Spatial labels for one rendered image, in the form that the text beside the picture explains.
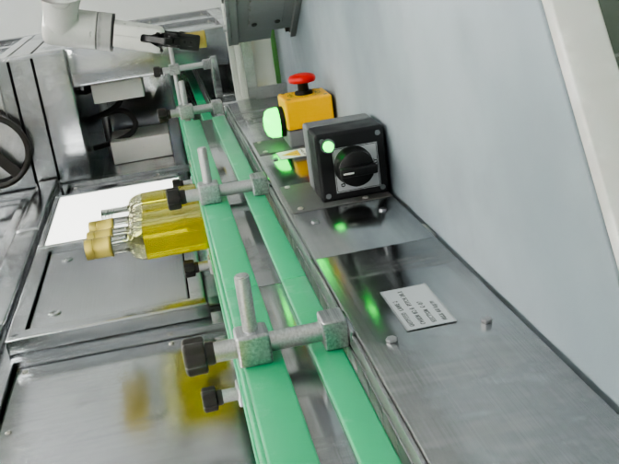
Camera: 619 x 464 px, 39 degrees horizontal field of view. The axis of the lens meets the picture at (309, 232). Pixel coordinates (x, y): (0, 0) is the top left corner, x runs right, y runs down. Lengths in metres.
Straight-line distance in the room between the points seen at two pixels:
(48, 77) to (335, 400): 2.02
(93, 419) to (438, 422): 0.80
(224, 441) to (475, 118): 0.62
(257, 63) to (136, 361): 0.65
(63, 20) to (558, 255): 1.33
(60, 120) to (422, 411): 2.10
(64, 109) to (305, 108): 1.40
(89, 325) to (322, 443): 0.95
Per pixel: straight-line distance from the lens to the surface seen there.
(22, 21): 5.33
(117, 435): 1.23
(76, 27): 1.79
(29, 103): 2.57
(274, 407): 0.63
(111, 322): 1.49
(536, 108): 0.59
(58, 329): 1.51
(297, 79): 1.26
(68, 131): 2.58
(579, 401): 0.57
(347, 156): 0.96
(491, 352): 0.63
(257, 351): 0.68
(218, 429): 1.19
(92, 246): 1.45
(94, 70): 2.54
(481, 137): 0.70
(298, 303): 0.78
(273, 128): 1.26
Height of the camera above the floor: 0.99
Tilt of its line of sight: 8 degrees down
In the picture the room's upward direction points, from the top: 100 degrees counter-clockwise
